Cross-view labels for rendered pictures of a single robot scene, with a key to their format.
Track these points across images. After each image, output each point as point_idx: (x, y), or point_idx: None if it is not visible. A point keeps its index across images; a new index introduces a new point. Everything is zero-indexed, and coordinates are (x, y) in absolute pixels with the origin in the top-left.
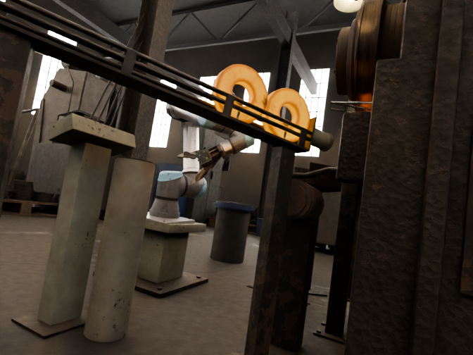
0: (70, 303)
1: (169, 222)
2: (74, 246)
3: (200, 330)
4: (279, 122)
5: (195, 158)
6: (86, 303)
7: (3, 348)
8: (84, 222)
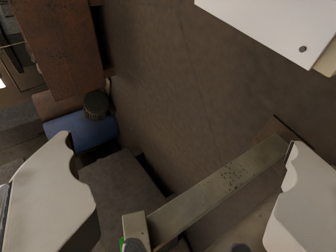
0: (275, 161)
1: (322, 49)
2: (238, 189)
3: None
4: None
5: (86, 236)
6: (285, 105)
7: (266, 179)
8: (223, 200)
